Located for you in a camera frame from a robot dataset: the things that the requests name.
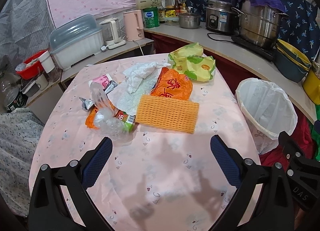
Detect silver foil wrapper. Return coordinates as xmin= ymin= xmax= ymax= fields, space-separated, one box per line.
xmin=79 ymin=97 xmax=94 ymax=111

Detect pink paper cup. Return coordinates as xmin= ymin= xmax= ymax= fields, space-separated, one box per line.
xmin=88 ymin=74 xmax=112 ymax=90

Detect dark sauce bottle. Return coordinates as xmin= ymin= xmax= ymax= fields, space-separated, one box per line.
xmin=174 ymin=0 xmax=181 ymax=16

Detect orange foam net sleeve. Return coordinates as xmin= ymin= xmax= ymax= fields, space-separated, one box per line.
xmin=136 ymin=95 xmax=200 ymax=134

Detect stacked teal yellow basins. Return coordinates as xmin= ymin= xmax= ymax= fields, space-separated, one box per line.
xmin=273 ymin=39 xmax=311 ymax=83

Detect trash bin with white liner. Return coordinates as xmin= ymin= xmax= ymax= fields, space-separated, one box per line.
xmin=235 ymin=78 xmax=298 ymax=155

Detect pink patterned tablecloth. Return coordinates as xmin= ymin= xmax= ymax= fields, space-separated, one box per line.
xmin=29 ymin=54 xmax=260 ymax=230

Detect green tin can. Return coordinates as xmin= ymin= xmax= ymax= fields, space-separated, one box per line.
xmin=143 ymin=7 xmax=160 ymax=28

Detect black induction cooker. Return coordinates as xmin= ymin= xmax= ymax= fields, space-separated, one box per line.
xmin=231 ymin=36 xmax=275 ymax=62

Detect pink electric kettle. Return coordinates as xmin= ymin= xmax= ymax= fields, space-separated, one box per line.
xmin=123 ymin=10 xmax=144 ymax=42

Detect steel rice cooker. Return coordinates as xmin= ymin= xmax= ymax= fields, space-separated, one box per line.
xmin=206 ymin=0 xmax=236 ymax=34

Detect yellow green snack bag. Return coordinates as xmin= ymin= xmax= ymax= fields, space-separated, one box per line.
xmin=168 ymin=43 xmax=216 ymax=82

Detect clear plastic bottle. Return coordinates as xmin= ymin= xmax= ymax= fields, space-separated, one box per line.
xmin=90 ymin=82 xmax=128 ymax=141

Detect white glass electric kettle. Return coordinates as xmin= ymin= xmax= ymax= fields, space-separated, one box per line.
xmin=99 ymin=17 xmax=126 ymax=50

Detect yellow label jar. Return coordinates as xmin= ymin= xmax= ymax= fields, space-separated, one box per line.
xmin=165 ymin=5 xmax=176 ymax=18

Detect white cup container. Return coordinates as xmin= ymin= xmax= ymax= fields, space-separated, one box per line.
xmin=39 ymin=51 xmax=55 ymax=74

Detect white paper towel sheet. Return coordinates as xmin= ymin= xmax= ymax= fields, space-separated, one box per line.
xmin=107 ymin=69 xmax=161 ymax=116

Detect large steel steamer pot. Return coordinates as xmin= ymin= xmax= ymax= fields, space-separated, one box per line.
xmin=231 ymin=0 xmax=289 ymax=48

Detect orange plastic bag red print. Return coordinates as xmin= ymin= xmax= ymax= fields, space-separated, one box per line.
xmin=150 ymin=68 xmax=193 ymax=100

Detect orange green snack wrapper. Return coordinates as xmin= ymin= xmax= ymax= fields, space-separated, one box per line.
xmin=85 ymin=107 xmax=136 ymax=132

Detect crumpled white tissue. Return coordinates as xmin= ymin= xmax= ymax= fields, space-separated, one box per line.
xmin=123 ymin=62 xmax=171 ymax=94

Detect yellow pot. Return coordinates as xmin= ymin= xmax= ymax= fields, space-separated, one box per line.
xmin=303 ymin=62 xmax=320 ymax=105

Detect black power cable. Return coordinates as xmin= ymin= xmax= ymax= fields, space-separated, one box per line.
xmin=206 ymin=32 xmax=234 ymax=44

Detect red plastic basket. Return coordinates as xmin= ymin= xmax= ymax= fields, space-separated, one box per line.
xmin=15 ymin=50 xmax=47 ymax=80

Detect small steel pot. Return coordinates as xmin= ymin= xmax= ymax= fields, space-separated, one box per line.
xmin=178 ymin=13 xmax=201 ymax=29

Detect white dish box grey lid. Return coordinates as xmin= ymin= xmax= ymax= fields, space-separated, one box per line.
xmin=49 ymin=14 xmax=104 ymax=71

